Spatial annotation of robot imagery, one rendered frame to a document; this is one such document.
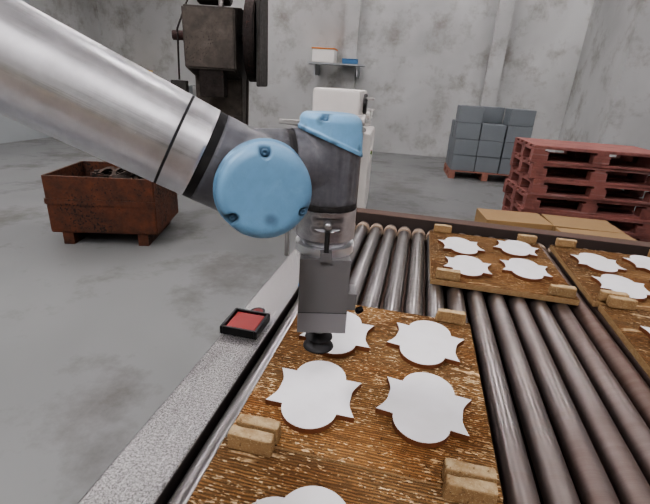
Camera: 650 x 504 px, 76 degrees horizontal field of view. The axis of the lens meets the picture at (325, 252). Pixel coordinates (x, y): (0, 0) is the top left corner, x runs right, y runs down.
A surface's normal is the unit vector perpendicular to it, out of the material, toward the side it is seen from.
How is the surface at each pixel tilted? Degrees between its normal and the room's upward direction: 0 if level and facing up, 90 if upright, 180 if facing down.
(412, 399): 0
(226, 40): 92
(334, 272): 90
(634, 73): 90
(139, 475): 0
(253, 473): 0
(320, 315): 90
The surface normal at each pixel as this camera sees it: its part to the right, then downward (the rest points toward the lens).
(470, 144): -0.15, 0.36
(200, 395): 0.06, -0.93
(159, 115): 0.44, -0.05
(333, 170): 0.26, 0.37
